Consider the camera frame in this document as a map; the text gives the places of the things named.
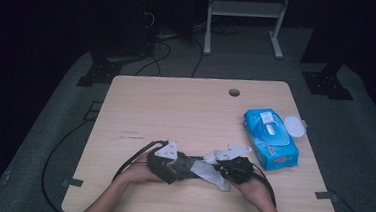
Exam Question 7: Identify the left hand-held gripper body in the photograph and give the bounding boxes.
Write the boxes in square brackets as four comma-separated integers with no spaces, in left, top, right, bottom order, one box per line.
[145,137,205,187]

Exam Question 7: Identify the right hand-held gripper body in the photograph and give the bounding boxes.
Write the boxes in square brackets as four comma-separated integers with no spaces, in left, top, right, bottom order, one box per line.
[210,142,257,187]

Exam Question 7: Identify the white wet wipe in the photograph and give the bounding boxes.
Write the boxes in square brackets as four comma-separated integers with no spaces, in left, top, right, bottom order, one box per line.
[188,149,235,193]

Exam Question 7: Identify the blue wet wipes pack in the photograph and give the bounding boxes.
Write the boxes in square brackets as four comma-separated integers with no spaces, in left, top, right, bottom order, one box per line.
[240,107,309,174]

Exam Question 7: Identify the person's right hand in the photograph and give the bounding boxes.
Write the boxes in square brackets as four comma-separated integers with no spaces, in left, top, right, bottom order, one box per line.
[232,178,274,210]

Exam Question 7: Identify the person's left hand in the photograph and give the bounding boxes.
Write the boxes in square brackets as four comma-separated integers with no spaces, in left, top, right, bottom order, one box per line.
[116,154,166,188]

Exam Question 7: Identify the grey tape strip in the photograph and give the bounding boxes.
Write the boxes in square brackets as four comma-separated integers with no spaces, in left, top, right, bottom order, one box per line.
[61,176,85,190]
[314,190,340,202]

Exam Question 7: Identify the black stand base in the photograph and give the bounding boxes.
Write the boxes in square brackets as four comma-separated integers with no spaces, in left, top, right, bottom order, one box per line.
[300,62,357,102]
[76,56,124,90]

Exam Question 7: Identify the white metal stand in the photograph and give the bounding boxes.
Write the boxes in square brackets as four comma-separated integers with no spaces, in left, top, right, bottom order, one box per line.
[203,0,292,61]

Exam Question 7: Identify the right hand-held gripper cable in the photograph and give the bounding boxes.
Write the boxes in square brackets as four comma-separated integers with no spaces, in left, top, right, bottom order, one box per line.
[248,163,280,207]

